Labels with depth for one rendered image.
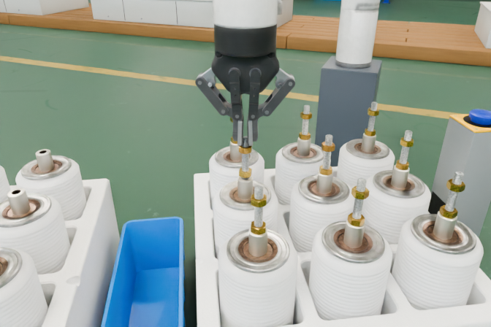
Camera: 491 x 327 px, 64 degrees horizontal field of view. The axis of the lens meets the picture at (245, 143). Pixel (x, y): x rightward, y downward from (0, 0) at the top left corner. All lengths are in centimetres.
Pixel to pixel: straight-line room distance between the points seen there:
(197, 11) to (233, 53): 243
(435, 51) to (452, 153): 175
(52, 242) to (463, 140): 65
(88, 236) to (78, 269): 7
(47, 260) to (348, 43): 80
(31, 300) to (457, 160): 66
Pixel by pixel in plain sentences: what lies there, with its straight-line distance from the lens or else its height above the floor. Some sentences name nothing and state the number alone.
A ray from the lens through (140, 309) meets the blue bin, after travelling 78.
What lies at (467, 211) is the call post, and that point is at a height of 16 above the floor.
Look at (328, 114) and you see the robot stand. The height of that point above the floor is 17.
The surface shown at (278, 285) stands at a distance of 47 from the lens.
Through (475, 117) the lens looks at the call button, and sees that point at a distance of 75.
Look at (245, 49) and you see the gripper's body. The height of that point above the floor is 47.
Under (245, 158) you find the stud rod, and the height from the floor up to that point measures 31.
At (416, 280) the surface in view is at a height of 20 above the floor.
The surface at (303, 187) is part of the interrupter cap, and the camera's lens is 60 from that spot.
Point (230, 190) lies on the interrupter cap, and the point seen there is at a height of 25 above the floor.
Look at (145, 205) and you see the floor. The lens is 103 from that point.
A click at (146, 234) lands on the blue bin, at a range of 79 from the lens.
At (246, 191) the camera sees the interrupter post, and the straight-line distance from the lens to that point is 57.
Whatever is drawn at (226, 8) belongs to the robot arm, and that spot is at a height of 52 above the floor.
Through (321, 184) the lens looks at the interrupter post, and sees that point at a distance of 59.
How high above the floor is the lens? 58
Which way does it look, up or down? 26 degrees down
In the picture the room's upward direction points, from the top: straight up
